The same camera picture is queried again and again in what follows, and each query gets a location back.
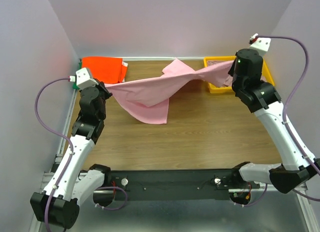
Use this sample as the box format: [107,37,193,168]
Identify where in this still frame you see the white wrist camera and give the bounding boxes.
[75,67,96,90]
[249,33,271,57]

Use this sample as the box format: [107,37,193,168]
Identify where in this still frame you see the aluminium frame rail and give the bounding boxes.
[39,170,308,193]

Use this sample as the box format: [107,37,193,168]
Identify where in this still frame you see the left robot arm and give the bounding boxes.
[30,76,112,232]

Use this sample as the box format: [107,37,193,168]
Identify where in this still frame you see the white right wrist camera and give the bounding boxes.
[249,33,271,57]

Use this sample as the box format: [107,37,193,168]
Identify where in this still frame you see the pink t shirt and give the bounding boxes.
[105,59,233,124]

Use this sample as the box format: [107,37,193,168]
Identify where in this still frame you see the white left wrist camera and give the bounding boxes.
[75,67,96,90]

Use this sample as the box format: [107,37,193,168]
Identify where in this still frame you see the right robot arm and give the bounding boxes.
[229,49,320,194]

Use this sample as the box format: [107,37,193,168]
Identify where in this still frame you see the crumpled mauve t shirt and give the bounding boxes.
[206,60,234,87]

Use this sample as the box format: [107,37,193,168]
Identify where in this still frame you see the folded orange t shirt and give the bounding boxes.
[81,56,123,84]

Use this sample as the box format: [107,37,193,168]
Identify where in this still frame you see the yellow plastic bin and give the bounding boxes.
[203,55,275,94]

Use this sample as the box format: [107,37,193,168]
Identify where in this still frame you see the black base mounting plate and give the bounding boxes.
[99,169,261,202]

